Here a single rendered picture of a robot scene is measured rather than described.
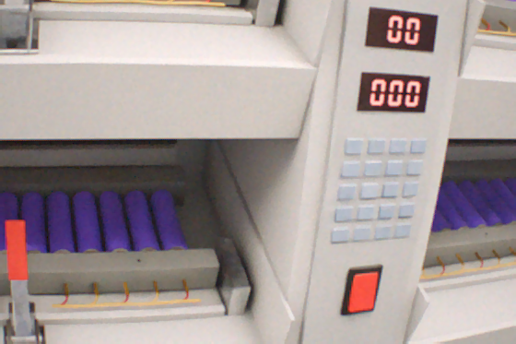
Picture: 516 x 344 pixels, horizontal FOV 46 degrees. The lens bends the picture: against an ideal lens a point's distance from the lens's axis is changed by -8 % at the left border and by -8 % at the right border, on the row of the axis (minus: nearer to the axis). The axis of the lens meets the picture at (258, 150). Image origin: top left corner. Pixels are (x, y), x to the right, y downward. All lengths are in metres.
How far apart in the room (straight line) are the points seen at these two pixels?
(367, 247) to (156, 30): 0.18
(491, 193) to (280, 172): 0.28
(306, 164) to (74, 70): 0.14
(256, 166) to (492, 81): 0.17
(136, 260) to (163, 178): 0.10
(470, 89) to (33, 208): 0.31
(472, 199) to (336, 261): 0.25
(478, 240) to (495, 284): 0.04
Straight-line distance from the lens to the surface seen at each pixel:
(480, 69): 0.43
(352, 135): 0.37
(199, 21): 0.38
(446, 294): 0.53
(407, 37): 0.37
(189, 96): 0.34
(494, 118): 0.44
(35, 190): 0.51
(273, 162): 0.41
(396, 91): 0.37
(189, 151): 0.56
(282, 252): 0.40
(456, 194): 0.61
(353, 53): 0.35
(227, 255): 0.45
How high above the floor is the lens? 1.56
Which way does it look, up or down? 17 degrees down
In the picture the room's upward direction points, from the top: 6 degrees clockwise
